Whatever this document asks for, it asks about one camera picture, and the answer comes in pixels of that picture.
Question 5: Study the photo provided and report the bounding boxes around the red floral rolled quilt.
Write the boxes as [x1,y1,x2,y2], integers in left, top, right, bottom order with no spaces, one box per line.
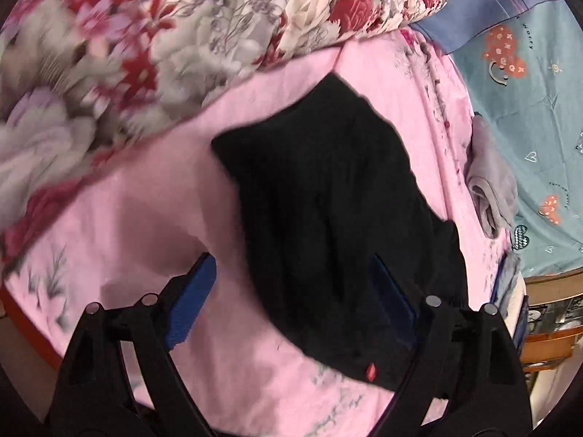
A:
[1,0,447,265]

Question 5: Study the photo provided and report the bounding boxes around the teal heart-print sheet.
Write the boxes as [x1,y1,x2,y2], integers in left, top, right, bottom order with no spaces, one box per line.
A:
[453,0,582,276]

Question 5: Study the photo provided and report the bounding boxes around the grey-blue pants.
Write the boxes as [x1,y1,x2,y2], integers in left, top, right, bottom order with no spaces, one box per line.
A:
[491,251,521,319]

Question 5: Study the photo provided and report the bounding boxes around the wooden display cabinet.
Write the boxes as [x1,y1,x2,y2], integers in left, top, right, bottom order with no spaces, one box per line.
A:
[521,268,582,374]

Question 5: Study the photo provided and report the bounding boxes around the pink floral bed sheet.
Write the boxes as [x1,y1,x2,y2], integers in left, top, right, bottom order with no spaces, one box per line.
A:
[6,29,507,436]

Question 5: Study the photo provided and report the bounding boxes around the black pants with smiley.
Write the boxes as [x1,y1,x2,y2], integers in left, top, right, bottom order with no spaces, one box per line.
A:
[211,74,468,390]

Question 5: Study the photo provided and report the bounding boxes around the folded light grey pants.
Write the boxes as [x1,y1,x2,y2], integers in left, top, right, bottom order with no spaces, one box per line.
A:
[465,113,518,239]

